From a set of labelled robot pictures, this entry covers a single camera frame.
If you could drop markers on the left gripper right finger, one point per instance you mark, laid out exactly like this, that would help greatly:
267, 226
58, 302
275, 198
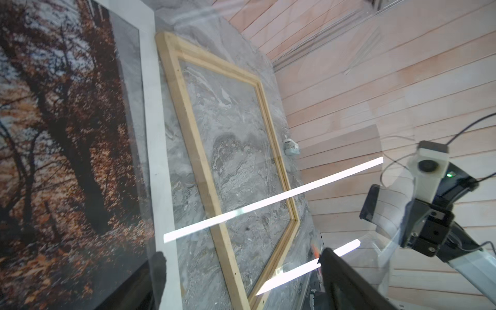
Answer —
345, 288

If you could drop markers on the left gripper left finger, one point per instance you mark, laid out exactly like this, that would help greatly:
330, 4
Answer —
143, 289

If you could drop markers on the white photo mat board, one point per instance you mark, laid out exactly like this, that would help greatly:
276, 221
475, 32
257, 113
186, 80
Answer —
140, 16

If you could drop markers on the light wooden picture frame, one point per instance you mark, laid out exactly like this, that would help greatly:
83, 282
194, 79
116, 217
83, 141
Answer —
224, 155

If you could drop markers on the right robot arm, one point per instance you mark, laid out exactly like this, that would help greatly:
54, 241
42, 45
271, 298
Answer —
416, 212

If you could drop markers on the autumn forest photo print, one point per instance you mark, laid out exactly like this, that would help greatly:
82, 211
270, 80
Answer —
75, 207

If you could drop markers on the small white grey device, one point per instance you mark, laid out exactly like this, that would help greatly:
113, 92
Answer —
291, 148

